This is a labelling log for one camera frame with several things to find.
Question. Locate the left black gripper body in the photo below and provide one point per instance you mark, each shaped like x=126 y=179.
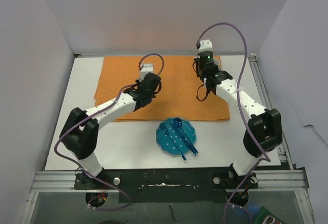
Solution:
x=150 y=97

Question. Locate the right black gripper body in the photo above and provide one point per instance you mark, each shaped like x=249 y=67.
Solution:
x=200 y=73

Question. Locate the blue plastic fork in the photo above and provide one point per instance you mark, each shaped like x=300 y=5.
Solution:
x=166 y=132

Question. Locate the blue plastic spoon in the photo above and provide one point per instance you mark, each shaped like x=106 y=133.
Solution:
x=177 y=122

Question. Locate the blue plastic knife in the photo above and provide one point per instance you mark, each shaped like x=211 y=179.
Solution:
x=186 y=141

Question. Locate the blue polka dot plate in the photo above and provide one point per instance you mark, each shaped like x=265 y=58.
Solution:
x=165 y=143

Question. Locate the blue white mug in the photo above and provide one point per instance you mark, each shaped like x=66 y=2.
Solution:
x=217 y=62

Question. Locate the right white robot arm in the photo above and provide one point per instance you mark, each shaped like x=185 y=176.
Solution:
x=263 y=126

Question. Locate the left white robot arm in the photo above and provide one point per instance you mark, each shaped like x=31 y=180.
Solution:
x=78 y=138

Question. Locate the green object at corner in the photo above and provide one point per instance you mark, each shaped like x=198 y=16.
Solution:
x=266 y=217

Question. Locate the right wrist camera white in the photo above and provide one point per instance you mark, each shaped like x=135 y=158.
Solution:
x=204 y=45

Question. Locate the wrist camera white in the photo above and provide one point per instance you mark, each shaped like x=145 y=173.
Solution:
x=204 y=45
x=144 y=70

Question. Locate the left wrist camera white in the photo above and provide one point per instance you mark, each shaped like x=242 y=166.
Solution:
x=144 y=70

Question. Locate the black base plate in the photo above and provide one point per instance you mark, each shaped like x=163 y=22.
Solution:
x=180 y=185

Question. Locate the aluminium frame rail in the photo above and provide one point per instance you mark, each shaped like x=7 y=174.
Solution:
x=64 y=193

